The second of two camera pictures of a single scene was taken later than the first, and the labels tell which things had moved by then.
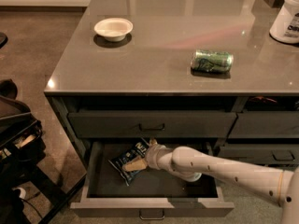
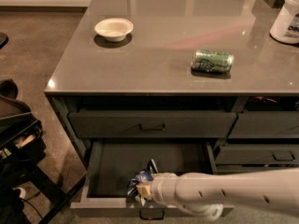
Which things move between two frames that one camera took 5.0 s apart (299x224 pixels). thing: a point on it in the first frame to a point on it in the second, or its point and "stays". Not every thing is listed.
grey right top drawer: (265, 124) stays
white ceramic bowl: (113, 29) stays
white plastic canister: (285, 27) stays
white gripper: (152, 156) to (161, 187)
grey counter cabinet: (180, 67) stays
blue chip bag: (118, 161) to (145, 176)
